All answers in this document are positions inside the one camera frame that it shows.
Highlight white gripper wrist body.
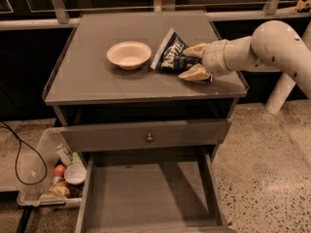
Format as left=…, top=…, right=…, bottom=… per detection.
left=202, top=40, right=230, bottom=77

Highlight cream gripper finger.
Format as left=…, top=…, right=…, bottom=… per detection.
left=178, top=64, right=212, bottom=82
left=183, top=43, right=209, bottom=58

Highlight blue Kettle chip bag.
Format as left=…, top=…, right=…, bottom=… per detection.
left=151, top=28, right=200, bottom=72

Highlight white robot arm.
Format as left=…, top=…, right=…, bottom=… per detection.
left=179, top=20, right=311, bottom=114

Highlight grey top drawer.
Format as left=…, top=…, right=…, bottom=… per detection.
left=61, top=118, right=231, bottom=152

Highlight grey wooden drawer cabinet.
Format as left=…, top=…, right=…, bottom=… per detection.
left=42, top=11, right=250, bottom=233

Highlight round metal drawer knob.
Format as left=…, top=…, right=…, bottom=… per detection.
left=146, top=133, right=154, bottom=143

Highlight grey open middle drawer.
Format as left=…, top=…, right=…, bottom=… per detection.
left=75, top=148, right=234, bottom=233

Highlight yellow crumpled snack bag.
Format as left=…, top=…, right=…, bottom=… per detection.
left=47, top=182, right=70, bottom=197

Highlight white paper bowl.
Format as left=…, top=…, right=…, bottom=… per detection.
left=107, top=42, right=152, bottom=71

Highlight green packet in bin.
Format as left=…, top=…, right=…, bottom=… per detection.
left=72, top=152, right=82, bottom=164

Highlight white labelled bottle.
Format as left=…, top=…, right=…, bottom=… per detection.
left=54, top=144, right=72, bottom=167

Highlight small white bowl in bin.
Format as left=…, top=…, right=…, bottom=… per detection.
left=64, top=163, right=86, bottom=185

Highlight orange round fruit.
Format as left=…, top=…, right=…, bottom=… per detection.
left=53, top=164, right=66, bottom=177

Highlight clear plastic storage bin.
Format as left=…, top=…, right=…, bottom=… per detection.
left=17, top=128, right=84, bottom=207

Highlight metal railing frame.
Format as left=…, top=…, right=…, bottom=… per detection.
left=0, top=0, right=310, bottom=30

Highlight small yellow object on rail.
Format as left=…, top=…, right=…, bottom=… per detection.
left=295, top=0, right=311, bottom=12

